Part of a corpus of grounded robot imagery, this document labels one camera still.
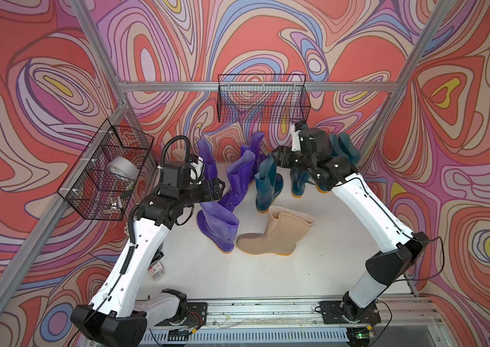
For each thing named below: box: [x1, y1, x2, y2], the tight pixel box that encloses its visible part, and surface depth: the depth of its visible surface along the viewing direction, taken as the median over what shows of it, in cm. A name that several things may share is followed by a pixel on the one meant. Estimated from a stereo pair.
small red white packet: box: [147, 260, 167, 282], surface depth 84 cm
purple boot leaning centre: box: [217, 149, 256, 213], surface depth 92 cm
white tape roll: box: [107, 156, 140, 181], surface depth 75 cm
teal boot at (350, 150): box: [338, 132, 360, 174], surface depth 92 cm
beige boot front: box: [236, 206, 315, 256], surface depth 76 cm
